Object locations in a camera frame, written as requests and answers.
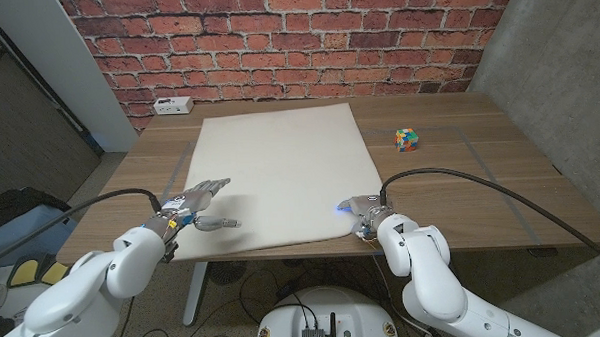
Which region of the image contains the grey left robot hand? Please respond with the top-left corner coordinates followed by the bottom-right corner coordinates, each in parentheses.
top-left (142, 177), bottom-right (243, 245)

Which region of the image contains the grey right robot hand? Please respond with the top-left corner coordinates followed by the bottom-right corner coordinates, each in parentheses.
top-left (336, 193), bottom-right (398, 240)

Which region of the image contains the cream memory foam sheet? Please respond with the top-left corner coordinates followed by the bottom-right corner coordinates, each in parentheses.
top-left (166, 101), bottom-right (387, 261)

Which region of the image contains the multicolour puzzle cube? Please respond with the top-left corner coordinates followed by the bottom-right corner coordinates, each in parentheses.
top-left (393, 127), bottom-right (420, 153)

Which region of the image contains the round black floor fan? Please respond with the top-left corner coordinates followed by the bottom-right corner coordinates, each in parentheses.
top-left (206, 259), bottom-right (248, 287)

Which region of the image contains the white table leg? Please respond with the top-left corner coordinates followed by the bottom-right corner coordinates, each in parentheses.
top-left (180, 261), bottom-right (211, 328)

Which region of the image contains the white power strip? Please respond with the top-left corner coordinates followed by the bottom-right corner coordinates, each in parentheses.
top-left (151, 95), bottom-right (195, 117)

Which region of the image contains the white robot torso base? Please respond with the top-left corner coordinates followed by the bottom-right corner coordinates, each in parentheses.
top-left (253, 283), bottom-right (401, 337)

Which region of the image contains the blue storage bin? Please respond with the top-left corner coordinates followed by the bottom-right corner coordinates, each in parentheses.
top-left (0, 201), bottom-right (79, 270)

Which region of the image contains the yellow and black pad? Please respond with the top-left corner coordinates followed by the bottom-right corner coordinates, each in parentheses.
top-left (7, 252), bottom-right (71, 288)

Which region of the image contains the black cloth bundle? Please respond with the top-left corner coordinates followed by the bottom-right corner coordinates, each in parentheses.
top-left (0, 184), bottom-right (74, 235)

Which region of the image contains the white floor cable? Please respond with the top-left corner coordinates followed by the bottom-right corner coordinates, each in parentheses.
top-left (372, 253), bottom-right (432, 337)

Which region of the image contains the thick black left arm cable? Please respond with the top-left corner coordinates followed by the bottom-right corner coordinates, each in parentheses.
top-left (0, 186), bottom-right (164, 268)

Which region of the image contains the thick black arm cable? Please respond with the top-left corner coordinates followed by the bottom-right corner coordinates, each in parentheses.
top-left (378, 161), bottom-right (600, 282)
top-left (0, 186), bottom-right (164, 268)

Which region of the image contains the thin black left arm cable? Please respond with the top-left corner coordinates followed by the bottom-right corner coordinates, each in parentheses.
top-left (114, 295), bottom-right (138, 337)

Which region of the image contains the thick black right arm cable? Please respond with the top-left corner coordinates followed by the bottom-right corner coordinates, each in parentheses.
top-left (378, 161), bottom-right (600, 282)

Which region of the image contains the printed brick wall backdrop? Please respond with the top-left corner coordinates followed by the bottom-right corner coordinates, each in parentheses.
top-left (56, 0), bottom-right (522, 136)

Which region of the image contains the white wall panel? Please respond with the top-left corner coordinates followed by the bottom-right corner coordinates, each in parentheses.
top-left (0, 0), bottom-right (140, 158)

